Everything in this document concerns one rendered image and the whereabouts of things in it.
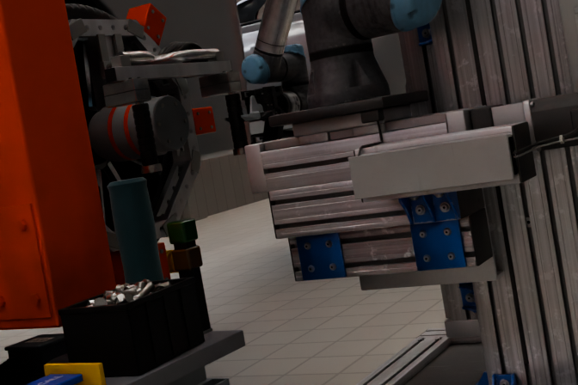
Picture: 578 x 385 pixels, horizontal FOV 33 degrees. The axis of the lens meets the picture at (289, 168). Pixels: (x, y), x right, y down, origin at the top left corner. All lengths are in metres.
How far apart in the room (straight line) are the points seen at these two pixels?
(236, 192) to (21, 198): 9.32
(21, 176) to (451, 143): 0.73
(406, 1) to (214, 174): 9.13
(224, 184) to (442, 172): 9.36
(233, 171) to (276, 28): 8.61
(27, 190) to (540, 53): 0.93
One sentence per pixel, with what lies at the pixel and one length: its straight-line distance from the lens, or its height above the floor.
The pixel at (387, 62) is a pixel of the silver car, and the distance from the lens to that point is 4.67.
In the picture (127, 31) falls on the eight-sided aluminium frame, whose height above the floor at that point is 1.09.
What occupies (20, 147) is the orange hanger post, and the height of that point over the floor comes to 0.84.
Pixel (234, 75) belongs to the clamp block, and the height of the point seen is 0.94.
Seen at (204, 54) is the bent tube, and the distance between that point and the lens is 2.31.
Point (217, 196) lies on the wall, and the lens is 10.66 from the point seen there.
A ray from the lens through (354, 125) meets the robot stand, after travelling 1.68.
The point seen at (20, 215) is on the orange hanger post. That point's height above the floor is 0.72.
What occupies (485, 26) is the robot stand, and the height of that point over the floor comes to 0.91.
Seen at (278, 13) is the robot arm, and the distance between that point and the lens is 2.42.
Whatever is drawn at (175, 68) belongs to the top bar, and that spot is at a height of 0.97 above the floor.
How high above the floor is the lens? 0.79
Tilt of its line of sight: 2 degrees down
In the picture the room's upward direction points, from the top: 10 degrees counter-clockwise
